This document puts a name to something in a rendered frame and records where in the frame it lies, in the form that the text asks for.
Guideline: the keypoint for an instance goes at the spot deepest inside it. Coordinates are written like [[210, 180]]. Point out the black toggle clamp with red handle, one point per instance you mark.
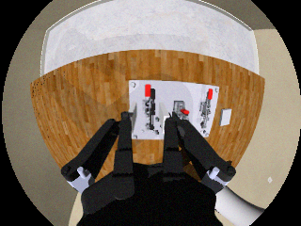
[[148, 103]]

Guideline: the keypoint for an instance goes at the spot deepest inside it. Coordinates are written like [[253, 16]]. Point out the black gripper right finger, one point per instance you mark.
[[213, 171]]

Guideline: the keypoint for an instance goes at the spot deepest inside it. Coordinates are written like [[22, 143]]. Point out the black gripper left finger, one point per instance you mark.
[[82, 171]]

